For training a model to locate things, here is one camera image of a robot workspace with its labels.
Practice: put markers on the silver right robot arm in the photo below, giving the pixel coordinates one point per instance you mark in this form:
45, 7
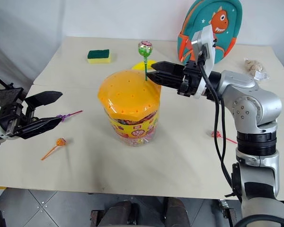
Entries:
253, 104

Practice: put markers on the green and yellow sponge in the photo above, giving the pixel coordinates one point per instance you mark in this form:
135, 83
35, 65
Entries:
99, 56

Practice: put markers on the dark rounded shape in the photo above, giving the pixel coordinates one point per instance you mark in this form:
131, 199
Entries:
118, 214
177, 212

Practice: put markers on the teal dinosaur backpack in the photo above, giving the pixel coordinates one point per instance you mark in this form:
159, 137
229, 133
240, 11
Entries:
224, 26

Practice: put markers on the clear bag of snacks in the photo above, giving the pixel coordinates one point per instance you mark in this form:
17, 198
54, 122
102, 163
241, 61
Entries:
254, 67

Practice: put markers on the yellow round lid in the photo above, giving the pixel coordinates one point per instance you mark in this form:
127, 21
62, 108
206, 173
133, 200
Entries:
139, 65

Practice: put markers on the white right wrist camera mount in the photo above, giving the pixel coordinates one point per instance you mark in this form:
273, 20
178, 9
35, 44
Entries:
207, 45

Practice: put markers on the orange lidded lollipop jar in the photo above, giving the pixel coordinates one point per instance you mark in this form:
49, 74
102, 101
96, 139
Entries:
130, 101

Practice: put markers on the purple lollipop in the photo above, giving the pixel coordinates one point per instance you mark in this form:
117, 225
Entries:
65, 116

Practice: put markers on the red lollipop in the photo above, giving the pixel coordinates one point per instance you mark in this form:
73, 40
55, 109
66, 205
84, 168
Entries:
215, 134

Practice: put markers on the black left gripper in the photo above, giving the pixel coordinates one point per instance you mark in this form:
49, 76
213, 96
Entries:
10, 111

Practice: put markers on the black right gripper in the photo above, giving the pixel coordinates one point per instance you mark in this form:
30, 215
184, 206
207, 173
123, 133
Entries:
190, 78

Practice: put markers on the green lollipop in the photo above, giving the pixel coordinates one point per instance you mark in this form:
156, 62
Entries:
144, 48

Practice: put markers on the orange lollipop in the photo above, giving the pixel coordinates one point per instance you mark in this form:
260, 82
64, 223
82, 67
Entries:
60, 142

